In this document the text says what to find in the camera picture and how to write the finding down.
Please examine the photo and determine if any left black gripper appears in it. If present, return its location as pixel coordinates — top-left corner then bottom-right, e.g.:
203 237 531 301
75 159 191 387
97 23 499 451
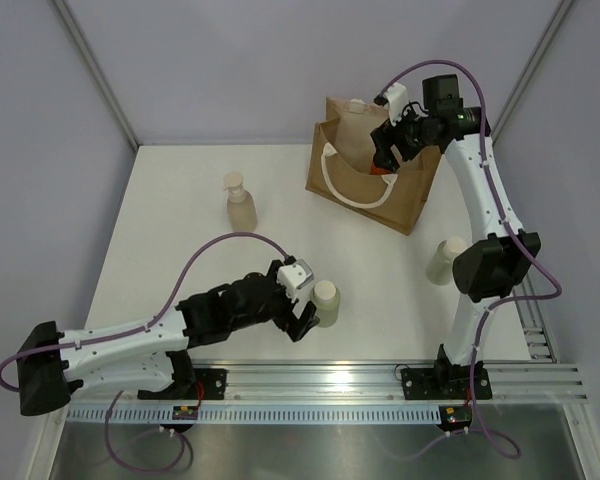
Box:
231 261 319 341

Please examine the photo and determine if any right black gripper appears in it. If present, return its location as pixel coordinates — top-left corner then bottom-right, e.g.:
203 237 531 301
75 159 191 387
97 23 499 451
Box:
370 100 436 173

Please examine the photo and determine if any olive bottle white cap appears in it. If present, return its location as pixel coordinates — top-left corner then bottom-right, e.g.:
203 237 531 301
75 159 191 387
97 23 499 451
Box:
310 280 341 328
425 236 467 286

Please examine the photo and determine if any beige pump soap bottle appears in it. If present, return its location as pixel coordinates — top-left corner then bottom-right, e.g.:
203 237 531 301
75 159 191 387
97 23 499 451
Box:
223 171 258 232

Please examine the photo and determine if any green dish soap bottle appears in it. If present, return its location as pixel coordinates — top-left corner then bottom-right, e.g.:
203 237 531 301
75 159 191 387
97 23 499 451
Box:
370 164 388 176

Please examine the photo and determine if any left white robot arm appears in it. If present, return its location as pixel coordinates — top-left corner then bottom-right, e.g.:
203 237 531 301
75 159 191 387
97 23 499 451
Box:
16 264 318 417

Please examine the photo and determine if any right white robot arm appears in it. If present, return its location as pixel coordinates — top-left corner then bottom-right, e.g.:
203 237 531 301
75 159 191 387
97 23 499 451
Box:
371 74 541 400

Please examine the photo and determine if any brown canvas tote bag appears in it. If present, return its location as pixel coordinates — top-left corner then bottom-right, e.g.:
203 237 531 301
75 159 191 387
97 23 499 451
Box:
306 97 441 235

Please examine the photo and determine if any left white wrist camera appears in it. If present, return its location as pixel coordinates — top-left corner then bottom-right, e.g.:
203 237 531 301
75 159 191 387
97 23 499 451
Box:
276 256 314 303

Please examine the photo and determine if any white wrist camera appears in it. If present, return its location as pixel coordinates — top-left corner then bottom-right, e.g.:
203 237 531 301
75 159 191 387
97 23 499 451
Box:
374 82 410 126
276 256 314 303

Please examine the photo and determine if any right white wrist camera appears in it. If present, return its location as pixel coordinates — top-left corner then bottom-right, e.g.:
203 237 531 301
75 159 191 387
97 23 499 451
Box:
374 82 410 126

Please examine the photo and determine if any white slotted cable duct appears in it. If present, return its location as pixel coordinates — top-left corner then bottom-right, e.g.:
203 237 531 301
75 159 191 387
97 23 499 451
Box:
67 404 441 425

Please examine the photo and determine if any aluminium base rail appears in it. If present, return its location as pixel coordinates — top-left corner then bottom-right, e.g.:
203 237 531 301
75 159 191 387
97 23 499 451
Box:
43 360 591 407

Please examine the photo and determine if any right side aluminium rail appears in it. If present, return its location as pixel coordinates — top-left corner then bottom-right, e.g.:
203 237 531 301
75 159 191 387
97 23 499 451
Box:
516 299 560 363

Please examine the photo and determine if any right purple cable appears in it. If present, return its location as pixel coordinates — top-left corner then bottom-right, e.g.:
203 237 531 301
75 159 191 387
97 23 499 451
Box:
377 59 564 462

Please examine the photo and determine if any right aluminium frame post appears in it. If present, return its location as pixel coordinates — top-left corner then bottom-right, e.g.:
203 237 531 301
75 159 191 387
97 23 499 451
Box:
491 0 578 145

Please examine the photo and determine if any aluminium frame post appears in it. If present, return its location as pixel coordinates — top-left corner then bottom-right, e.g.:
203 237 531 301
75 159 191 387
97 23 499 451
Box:
48 0 141 153
491 0 578 145

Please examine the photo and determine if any left aluminium frame post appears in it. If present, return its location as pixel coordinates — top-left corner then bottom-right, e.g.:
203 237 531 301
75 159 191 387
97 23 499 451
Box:
48 0 141 153

